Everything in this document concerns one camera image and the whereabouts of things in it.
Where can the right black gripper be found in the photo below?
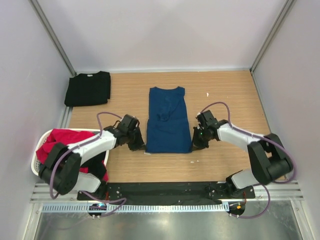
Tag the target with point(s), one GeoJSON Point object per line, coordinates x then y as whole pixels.
{"type": "Point", "coordinates": [197, 144]}

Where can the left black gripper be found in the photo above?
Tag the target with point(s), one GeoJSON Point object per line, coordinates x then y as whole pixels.
{"type": "Point", "coordinates": [140, 145]}

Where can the blue printed t-shirt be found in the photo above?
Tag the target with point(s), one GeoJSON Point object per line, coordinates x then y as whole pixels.
{"type": "Point", "coordinates": [168, 129]}

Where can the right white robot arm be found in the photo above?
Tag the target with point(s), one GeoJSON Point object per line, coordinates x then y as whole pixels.
{"type": "Point", "coordinates": [267, 156]}

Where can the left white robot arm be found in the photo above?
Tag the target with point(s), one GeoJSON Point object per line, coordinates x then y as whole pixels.
{"type": "Point", "coordinates": [61, 169]}

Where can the black t-shirt in basket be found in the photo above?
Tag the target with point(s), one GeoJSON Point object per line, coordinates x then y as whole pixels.
{"type": "Point", "coordinates": [96, 167]}

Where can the folded black t-shirt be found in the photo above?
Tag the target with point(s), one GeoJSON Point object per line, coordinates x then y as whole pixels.
{"type": "Point", "coordinates": [88, 89]}

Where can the red t-shirt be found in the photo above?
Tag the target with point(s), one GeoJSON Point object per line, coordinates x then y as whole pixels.
{"type": "Point", "coordinates": [93, 166]}

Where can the white laundry basket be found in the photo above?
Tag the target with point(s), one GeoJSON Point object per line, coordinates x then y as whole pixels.
{"type": "Point", "coordinates": [37, 165]}

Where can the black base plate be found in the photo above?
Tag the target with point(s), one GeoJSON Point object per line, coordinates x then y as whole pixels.
{"type": "Point", "coordinates": [172, 193]}

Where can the aluminium rail profile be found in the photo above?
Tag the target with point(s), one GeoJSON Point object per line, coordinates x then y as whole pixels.
{"type": "Point", "coordinates": [41, 194]}

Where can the slotted cable duct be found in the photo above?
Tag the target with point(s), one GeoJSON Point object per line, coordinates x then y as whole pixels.
{"type": "Point", "coordinates": [90, 207]}

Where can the right aluminium frame post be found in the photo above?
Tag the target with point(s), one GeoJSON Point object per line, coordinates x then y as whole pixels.
{"type": "Point", "coordinates": [280, 19]}

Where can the aluminium frame post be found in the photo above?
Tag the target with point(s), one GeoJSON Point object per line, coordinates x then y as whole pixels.
{"type": "Point", "coordinates": [52, 35]}
{"type": "Point", "coordinates": [280, 19]}

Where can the left aluminium frame post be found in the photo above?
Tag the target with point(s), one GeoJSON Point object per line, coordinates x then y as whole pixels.
{"type": "Point", "coordinates": [52, 35]}

